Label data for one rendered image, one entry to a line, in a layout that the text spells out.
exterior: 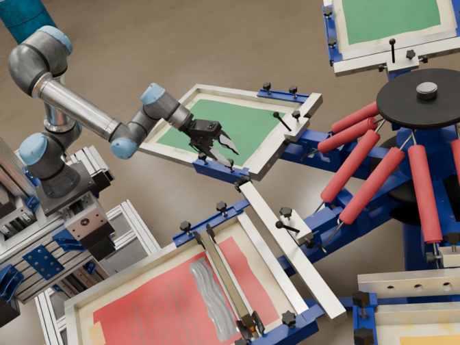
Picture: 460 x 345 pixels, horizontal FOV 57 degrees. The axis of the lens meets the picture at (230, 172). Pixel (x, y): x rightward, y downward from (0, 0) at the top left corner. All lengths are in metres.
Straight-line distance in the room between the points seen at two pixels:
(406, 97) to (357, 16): 0.85
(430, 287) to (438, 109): 0.54
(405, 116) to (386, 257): 1.38
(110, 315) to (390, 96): 1.27
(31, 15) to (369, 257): 6.01
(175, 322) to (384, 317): 0.72
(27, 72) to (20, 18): 5.85
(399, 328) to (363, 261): 1.51
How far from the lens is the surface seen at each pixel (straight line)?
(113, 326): 1.69
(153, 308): 1.65
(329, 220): 1.53
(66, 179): 1.80
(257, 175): 1.78
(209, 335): 1.50
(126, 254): 2.97
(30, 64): 1.45
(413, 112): 1.46
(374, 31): 2.24
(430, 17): 2.27
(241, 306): 1.39
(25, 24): 7.30
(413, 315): 1.20
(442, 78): 1.60
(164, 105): 1.36
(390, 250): 2.71
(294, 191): 3.12
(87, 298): 1.79
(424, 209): 1.38
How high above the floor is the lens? 2.21
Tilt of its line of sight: 40 degrees down
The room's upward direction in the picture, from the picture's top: 23 degrees counter-clockwise
